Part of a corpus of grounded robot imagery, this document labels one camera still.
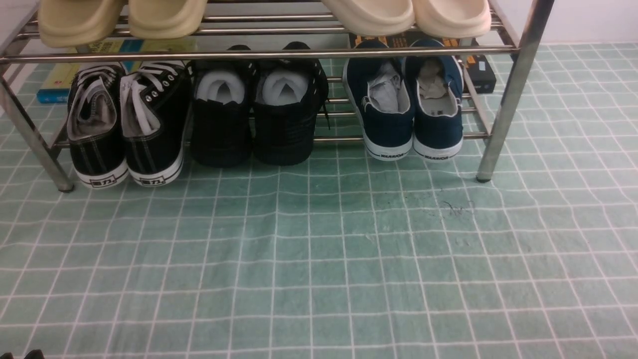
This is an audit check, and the stainless steel shoe rack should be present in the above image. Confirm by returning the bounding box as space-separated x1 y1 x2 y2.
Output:
1 0 554 193

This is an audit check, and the right black lace-up sneaker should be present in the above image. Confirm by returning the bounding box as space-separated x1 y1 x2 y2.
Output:
119 60 193 187

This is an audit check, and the navy slip-on shoe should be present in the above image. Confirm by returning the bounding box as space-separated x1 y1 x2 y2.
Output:
342 57 415 162
402 55 465 162

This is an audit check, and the black and orange book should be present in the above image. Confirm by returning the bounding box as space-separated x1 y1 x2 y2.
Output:
348 31 497 95

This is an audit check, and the right beige slipper, left pair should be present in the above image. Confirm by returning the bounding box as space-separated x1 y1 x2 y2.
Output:
128 0 207 39

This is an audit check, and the yellow and blue book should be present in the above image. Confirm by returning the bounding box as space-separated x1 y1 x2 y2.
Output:
36 38 197 104

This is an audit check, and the green checkered tablecloth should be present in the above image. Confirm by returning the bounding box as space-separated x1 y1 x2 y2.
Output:
0 43 638 359

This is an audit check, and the left all-black shoe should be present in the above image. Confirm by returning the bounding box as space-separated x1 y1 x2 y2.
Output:
189 59 258 168

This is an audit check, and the black object at bottom edge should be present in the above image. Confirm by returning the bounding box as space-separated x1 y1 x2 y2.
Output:
0 349 45 359

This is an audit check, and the all-black shoe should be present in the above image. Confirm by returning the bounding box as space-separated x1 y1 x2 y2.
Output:
189 59 258 168
252 58 329 166

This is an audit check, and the left cream slipper, right pair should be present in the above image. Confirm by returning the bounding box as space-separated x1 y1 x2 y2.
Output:
322 0 415 37

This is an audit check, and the beige slipper, pair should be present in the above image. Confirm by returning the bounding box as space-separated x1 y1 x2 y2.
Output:
38 0 126 48
128 0 207 39

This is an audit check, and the black lace-up sneaker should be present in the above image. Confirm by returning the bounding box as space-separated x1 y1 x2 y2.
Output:
119 60 193 187
66 63 129 189

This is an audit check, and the cream slipper, pair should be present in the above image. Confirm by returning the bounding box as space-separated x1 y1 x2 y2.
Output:
322 0 415 37
412 0 491 39

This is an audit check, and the right all-black shoe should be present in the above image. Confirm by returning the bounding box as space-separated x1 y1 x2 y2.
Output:
252 58 329 166

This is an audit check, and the left black lace-up sneaker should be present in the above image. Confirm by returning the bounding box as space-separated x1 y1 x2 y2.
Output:
66 63 129 189

